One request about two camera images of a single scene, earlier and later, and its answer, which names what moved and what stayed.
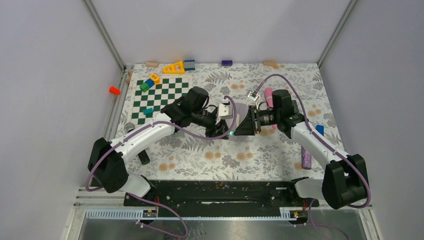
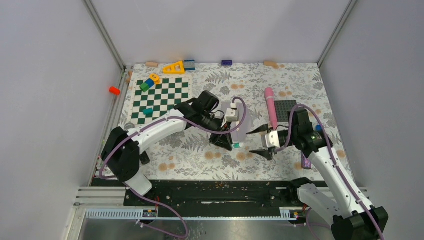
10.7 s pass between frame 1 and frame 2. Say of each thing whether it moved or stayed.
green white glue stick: moved
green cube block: stayed
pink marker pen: stayed
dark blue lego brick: stayed
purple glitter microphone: stayed
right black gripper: moved
